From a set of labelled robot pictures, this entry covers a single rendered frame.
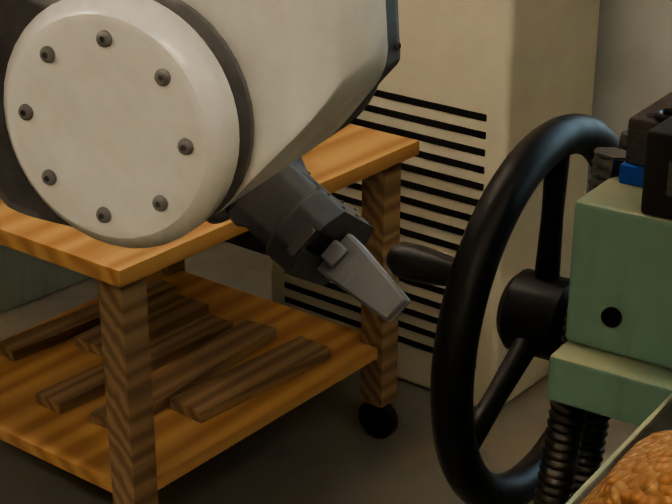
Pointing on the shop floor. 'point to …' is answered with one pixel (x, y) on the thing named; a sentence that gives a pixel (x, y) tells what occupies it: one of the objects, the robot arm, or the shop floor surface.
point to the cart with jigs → (189, 343)
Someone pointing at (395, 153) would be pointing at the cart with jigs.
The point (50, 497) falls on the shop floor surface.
